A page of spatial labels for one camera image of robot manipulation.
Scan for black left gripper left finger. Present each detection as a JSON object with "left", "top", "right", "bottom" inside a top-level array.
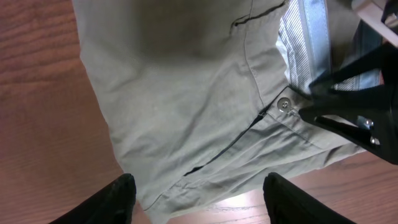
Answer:
[{"left": 50, "top": 174, "right": 136, "bottom": 224}]

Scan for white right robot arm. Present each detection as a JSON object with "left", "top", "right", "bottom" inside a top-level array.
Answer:
[{"left": 298, "top": 1, "right": 397, "bottom": 165}]

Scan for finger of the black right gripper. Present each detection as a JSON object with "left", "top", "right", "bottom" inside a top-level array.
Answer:
[
  {"left": 298, "top": 106, "right": 397, "bottom": 165},
  {"left": 310, "top": 43, "right": 397, "bottom": 108}
]

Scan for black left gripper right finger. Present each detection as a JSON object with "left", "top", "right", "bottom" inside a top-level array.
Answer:
[{"left": 263, "top": 172, "right": 354, "bottom": 224}]

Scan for light green shorts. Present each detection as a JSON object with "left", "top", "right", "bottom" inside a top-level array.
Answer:
[{"left": 73, "top": 0, "right": 371, "bottom": 223}]

